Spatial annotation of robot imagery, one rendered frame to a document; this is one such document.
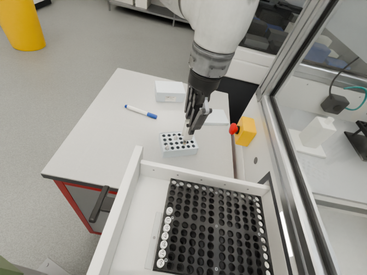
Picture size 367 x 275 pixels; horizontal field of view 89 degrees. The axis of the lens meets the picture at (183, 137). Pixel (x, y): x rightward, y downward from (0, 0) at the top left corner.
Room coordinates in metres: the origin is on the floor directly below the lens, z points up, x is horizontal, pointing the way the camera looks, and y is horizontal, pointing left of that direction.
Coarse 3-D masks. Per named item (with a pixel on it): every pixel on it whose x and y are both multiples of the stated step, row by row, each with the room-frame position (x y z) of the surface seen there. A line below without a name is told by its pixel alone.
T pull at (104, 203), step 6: (108, 186) 0.16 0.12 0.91; (102, 192) 0.14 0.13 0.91; (102, 198) 0.13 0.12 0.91; (108, 198) 0.13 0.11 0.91; (114, 198) 0.14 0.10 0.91; (96, 204) 0.12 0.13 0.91; (102, 204) 0.12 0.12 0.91; (108, 204) 0.12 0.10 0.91; (96, 210) 0.11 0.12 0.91; (102, 210) 0.11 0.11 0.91; (108, 210) 0.11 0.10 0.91; (90, 216) 0.09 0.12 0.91; (96, 216) 0.10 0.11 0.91; (90, 222) 0.08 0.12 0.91
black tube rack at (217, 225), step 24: (192, 192) 0.20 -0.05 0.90; (216, 192) 0.22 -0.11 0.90; (240, 192) 0.24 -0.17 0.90; (192, 216) 0.16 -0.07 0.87; (216, 216) 0.16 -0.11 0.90; (240, 216) 0.18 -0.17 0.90; (192, 240) 0.11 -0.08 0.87; (216, 240) 0.12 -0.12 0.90; (240, 240) 0.13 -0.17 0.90; (168, 264) 0.06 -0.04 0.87; (192, 264) 0.07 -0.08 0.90; (216, 264) 0.08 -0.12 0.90; (240, 264) 0.09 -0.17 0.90; (264, 264) 0.10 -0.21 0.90
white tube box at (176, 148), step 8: (160, 136) 0.42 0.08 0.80; (168, 136) 0.43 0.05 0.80; (160, 144) 0.41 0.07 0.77; (168, 144) 0.40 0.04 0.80; (176, 144) 0.42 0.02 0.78; (192, 144) 0.43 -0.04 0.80; (168, 152) 0.37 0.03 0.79; (176, 152) 0.38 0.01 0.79; (184, 152) 0.40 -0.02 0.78; (192, 152) 0.41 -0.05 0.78
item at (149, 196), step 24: (144, 168) 0.24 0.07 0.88; (168, 168) 0.25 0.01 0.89; (144, 192) 0.20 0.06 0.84; (264, 192) 0.27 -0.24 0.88; (144, 216) 0.14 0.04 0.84; (264, 216) 0.22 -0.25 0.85; (120, 240) 0.08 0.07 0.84; (144, 240) 0.10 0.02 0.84; (264, 240) 0.16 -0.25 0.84; (120, 264) 0.04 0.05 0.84; (144, 264) 0.05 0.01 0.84
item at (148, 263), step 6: (156, 216) 0.15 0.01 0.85; (156, 222) 0.13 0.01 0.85; (156, 228) 0.12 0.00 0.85; (156, 234) 0.11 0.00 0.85; (150, 240) 0.10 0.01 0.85; (156, 240) 0.10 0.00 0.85; (150, 246) 0.09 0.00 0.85; (150, 252) 0.08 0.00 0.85; (150, 258) 0.07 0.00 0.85; (150, 264) 0.06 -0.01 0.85
